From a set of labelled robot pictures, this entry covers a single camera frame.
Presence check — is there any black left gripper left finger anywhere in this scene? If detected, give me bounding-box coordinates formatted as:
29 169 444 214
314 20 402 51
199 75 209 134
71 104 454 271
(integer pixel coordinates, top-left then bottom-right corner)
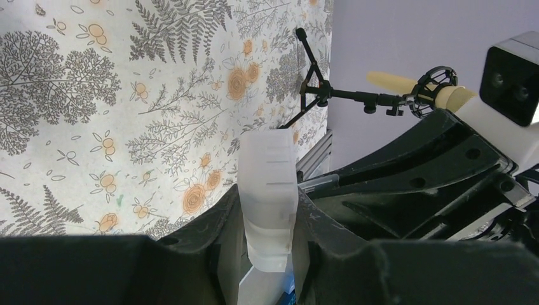
1 186 243 304

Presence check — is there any floral patterned table mat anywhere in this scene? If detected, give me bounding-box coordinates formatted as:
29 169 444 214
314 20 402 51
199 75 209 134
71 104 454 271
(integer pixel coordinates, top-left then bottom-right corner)
1 0 334 239

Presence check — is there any white orange pill bottle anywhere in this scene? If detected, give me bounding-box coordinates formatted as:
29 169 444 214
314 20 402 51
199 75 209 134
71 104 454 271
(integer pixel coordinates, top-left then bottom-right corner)
237 267 295 305

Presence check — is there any beige foam microphone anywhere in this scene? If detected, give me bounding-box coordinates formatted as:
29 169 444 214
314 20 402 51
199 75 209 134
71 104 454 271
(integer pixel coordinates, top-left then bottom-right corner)
367 66 479 118

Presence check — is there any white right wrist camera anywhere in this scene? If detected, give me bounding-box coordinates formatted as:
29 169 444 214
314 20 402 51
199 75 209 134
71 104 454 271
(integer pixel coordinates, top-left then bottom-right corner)
455 31 538 173

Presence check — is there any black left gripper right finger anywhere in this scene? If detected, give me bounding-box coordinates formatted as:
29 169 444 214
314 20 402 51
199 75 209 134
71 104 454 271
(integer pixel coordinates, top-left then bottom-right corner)
293 191 538 304

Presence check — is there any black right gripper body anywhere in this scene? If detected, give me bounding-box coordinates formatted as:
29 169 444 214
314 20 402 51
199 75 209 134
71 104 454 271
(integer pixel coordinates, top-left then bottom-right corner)
301 110 538 242

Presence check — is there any clear plastic pill organizer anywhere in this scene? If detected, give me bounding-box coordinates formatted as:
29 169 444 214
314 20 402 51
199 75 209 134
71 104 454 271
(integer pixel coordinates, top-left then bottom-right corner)
237 129 299 273

